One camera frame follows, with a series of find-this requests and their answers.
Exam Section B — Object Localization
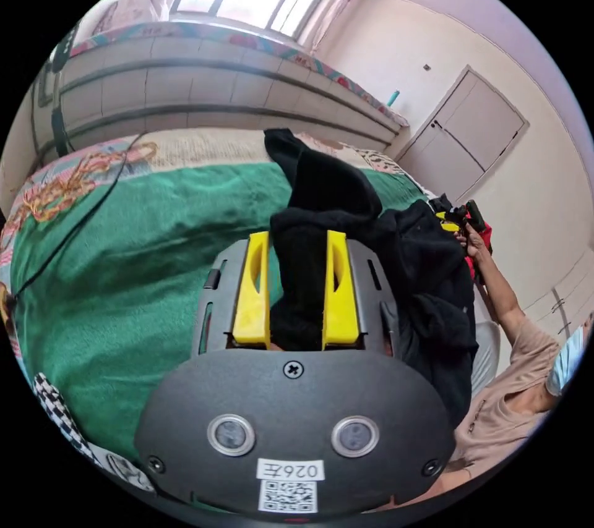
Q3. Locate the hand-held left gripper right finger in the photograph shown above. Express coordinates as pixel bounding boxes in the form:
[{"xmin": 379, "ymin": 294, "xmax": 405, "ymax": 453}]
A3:
[{"xmin": 322, "ymin": 229, "xmax": 361, "ymax": 349}]

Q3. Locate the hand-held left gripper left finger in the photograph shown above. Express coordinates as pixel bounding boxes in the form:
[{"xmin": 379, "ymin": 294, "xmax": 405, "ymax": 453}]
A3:
[{"xmin": 232, "ymin": 231, "xmax": 272, "ymax": 349}]

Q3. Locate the black and white checkered garment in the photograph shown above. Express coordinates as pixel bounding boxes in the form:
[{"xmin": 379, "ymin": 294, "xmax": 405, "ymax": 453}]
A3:
[{"xmin": 31, "ymin": 372, "xmax": 157, "ymax": 493}]

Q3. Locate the person's right forearm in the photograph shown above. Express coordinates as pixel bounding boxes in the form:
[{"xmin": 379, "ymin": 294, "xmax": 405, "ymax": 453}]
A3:
[{"xmin": 473, "ymin": 245, "xmax": 528, "ymax": 334}]

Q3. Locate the beige cupboard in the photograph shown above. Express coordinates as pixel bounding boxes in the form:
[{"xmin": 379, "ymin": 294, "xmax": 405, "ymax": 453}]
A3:
[{"xmin": 395, "ymin": 65, "xmax": 531, "ymax": 210}]

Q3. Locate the black jacket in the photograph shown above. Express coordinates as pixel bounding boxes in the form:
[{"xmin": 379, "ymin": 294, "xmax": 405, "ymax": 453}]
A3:
[{"xmin": 263, "ymin": 128, "xmax": 480, "ymax": 428}]

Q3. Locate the pink curtain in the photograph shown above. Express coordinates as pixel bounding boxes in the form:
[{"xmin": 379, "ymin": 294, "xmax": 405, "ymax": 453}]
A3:
[{"xmin": 309, "ymin": 0, "xmax": 370, "ymax": 57}]

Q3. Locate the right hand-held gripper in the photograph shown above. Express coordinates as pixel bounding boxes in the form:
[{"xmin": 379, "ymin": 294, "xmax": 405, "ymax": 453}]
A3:
[{"xmin": 435, "ymin": 198, "xmax": 489, "ymax": 237}]

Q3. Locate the bed with green quilt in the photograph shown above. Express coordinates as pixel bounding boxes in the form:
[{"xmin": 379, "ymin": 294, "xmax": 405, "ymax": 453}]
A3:
[{"xmin": 0, "ymin": 127, "xmax": 435, "ymax": 492}]

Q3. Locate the person's right hand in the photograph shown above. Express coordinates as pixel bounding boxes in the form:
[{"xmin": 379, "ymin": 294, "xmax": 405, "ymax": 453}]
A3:
[{"xmin": 454, "ymin": 224, "xmax": 489, "ymax": 260}]

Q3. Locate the black cable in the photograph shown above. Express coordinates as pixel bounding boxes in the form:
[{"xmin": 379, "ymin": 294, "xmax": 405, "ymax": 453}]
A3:
[{"xmin": 11, "ymin": 131, "xmax": 149, "ymax": 302}]

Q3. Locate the person's body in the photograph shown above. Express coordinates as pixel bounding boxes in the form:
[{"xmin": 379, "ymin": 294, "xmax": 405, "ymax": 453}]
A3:
[{"xmin": 371, "ymin": 312, "xmax": 594, "ymax": 513}]

